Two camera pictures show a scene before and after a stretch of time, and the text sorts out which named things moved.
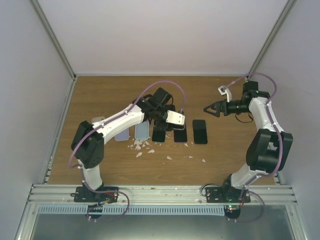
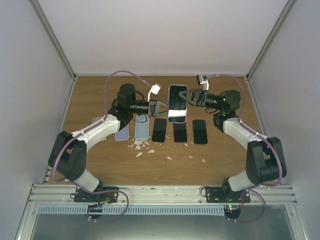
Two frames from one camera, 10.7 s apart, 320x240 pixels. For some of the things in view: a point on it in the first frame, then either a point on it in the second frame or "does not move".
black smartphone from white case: x=199 y=130 does not move
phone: x=184 y=131 to x=177 y=105
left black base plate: x=81 y=194 does not move
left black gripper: x=164 y=126 to x=155 y=112
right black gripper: x=217 y=109 to x=201 y=97
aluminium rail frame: x=62 y=195 does not move
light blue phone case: x=142 y=131 does not move
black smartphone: x=158 y=135 does not move
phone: x=97 y=119 does not move
